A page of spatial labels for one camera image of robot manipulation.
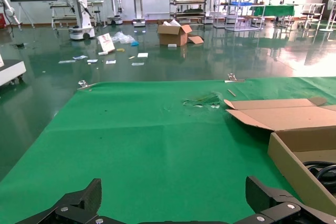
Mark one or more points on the white column robot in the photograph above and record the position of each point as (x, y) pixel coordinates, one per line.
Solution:
(114, 20)

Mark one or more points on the small white box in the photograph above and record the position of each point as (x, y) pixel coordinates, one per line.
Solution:
(172, 45)

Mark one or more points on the green covered table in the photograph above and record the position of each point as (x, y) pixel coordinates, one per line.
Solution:
(273, 10)

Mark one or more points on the blue white packet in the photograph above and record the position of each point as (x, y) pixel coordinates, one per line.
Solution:
(80, 57)

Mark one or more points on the white mobile manipulator robot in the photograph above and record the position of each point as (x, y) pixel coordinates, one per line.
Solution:
(81, 11)

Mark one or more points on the clear plastic bag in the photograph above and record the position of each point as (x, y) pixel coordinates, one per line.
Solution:
(122, 37)

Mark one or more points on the white machine base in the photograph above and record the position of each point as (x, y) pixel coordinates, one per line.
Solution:
(10, 73)

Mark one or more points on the white standing fan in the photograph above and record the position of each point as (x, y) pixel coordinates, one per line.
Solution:
(331, 2)

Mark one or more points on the green table cloth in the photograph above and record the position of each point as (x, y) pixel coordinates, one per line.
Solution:
(131, 142)

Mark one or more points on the white paper sheet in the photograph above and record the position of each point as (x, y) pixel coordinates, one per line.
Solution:
(110, 62)
(67, 61)
(92, 61)
(142, 55)
(137, 64)

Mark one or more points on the white printed carton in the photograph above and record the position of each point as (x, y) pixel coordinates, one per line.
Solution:
(106, 43)

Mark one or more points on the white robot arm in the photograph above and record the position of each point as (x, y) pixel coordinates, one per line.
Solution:
(8, 9)

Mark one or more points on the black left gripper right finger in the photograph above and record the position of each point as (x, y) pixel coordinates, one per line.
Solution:
(273, 203)

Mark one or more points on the short wooden stick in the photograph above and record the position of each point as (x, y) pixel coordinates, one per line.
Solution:
(231, 92)

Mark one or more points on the blue glove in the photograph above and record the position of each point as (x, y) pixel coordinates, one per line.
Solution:
(134, 43)

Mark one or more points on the white workbench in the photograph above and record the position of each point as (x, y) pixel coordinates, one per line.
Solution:
(56, 5)

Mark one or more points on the metal shelf cart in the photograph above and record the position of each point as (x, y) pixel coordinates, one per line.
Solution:
(187, 1)

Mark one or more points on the black stool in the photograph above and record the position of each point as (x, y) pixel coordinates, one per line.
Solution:
(97, 12)

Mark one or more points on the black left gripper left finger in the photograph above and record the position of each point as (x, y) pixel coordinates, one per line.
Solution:
(78, 205)

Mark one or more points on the humanoid robot with outstretched arms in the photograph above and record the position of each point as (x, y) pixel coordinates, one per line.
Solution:
(137, 3)

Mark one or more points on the metal storage rack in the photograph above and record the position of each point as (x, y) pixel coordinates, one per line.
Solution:
(236, 22)

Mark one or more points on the cardboard box with round holes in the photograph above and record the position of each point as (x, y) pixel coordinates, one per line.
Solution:
(288, 119)

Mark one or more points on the large open cardboard carton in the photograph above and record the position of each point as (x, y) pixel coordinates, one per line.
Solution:
(170, 39)

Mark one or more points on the metal table clip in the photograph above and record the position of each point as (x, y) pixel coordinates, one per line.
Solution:
(83, 85)
(232, 79)

